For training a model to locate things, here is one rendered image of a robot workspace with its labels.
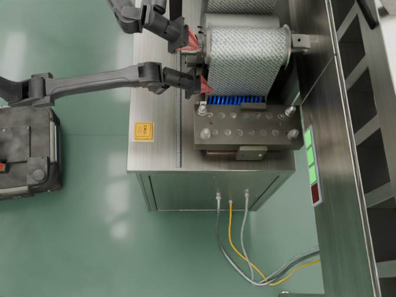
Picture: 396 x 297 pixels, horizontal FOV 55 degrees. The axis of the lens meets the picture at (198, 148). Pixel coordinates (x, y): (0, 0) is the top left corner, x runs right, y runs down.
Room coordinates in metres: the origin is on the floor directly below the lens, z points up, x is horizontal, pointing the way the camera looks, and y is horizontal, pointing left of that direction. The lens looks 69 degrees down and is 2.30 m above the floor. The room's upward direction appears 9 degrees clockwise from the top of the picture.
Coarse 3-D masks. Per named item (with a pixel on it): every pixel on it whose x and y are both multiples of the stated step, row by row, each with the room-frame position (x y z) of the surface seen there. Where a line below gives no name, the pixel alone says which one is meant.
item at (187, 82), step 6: (180, 72) 0.70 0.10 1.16; (192, 72) 0.73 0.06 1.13; (180, 78) 0.68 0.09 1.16; (186, 78) 0.69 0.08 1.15; (192, 78) 0.70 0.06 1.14; (180, 84) 0.66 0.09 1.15; (186, 84) 0.67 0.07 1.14; (192, 84) 0.68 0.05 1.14; (186, 90) 0.67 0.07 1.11; (192, 90) 0.66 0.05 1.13; (186, 96) 0.65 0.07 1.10
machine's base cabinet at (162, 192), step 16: (144, 176) 0.41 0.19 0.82; (160, 176) 0.42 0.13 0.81; (176, 176) 0.43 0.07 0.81; (192, 176) 0.44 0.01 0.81; (208, 176) 0.45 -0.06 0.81; (224, 176) 0.46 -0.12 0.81; (240, 176) 0.47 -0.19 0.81; (256, 176) 0.49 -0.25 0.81; (272, 176) 0.50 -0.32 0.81; (288, 176) 0.50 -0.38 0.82; (144, 192) 0.41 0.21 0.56; (160, 192) 0.42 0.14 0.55; (176, 192) 0.43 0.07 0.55; (192, 192) 0.45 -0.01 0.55; (208, 192) 0.46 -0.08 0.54; (224, 192) 0.47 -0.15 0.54; (240, 192) 0.48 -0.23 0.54; (256, 192) 0.49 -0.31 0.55; (272, 192) 0.50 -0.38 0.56; (160, 208) 0.42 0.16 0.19; (176, 208) 0.43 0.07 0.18; (192, 208) 0.45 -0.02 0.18; (208, 208) 0.46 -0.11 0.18; (224, 208) 0.48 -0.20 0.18; (240, 208) 0.49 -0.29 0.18; (256, 208) 0.50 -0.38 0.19
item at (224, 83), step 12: (216, 72) 0.71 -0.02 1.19; (228, 72) 0.71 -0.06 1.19; (240, 72) 0.72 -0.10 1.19; (252, 72) 0.72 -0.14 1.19; (264, 72) 0.73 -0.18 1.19; (276, 72) 0.74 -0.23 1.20; (216, 84) 0.71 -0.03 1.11; (228, 84) 0.71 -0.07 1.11; (240, 84) 0.72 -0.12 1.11; (252, 84) 0.73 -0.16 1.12; (264, 84) 0.73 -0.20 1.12; (216, 96) 0.71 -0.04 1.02; (240, 96) 0.72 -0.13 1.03; (252, 96) 0.73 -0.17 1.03; (264, 96) 0.74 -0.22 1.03
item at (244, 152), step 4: (240, 148) 0.51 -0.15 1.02; (244, 148) 0.51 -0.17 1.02; (248, 148) 0.52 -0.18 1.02; (252, 148) 0.52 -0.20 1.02; (256, 148) 0.52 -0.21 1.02; (260, 148) 0.52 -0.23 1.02; (264, 148) 0.53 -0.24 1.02; (240, 152) 0.51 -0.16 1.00; (244, 152) 0.51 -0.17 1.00; (248, 152) 0.51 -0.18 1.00; (252, 152) 0.51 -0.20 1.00; (256, 152) 0.52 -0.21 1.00; (260, 152) 0.52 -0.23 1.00; (264, 152) 0.52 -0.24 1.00; (236, 156) 0.51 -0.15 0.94; (240, 156) 0.51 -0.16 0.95; (244, 156) 0.51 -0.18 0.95; (248, 156) 0.51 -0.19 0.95; (252, 156) 0.52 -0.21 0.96; (256, 156) 0.52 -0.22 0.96; (260, 156) 0.52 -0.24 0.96
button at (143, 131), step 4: (136, 124) 0.59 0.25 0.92; (140, 124) 0.59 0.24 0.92; (144, 124) 0.59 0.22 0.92; (148, 124) 0.59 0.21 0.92; (152, 124) 0.60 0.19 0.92; (136, 128) 0.57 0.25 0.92; (140, 128) 0.57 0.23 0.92; (144, 128) 0.57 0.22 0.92; (148, 128) 0.58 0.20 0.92; (152, 128) 0.58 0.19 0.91; (136, 132) 0.55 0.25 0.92; (140, 132) 0.56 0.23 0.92; (144, 132) 0.56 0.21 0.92; (148, 132) 0.56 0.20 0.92; (152, 132) 0.57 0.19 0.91; (136, 136) 0.54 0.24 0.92; (140, 136) 0.54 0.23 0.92; (144, 136) 0.54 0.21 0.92; (148, 136) 0.54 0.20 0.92
